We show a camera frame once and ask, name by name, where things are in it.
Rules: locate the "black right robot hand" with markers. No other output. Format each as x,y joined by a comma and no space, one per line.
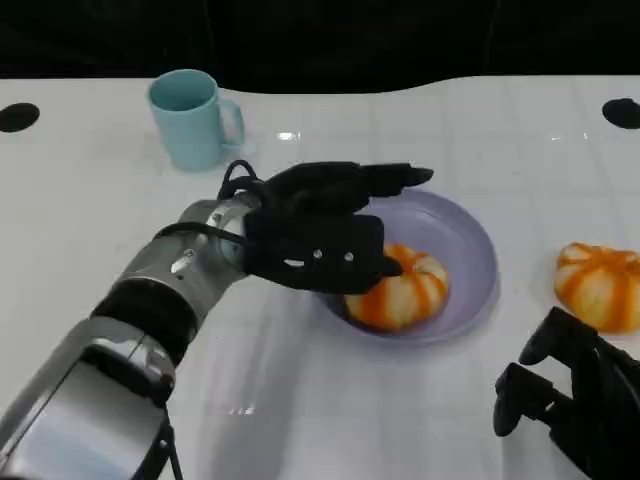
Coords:
600,400

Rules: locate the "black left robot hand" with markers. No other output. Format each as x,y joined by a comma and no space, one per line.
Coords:
325,187

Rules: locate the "orange white toy bread roll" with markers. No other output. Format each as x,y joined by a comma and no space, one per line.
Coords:
400,295
597,290

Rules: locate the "lilac plate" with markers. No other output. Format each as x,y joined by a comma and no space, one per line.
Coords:
450,225

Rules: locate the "pale green mug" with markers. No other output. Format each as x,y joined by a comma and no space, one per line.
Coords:
190,130

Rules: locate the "black round table grommet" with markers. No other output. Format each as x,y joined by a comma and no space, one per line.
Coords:
622,113
17,117

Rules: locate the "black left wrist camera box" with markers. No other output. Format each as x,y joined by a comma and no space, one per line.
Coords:
315,252

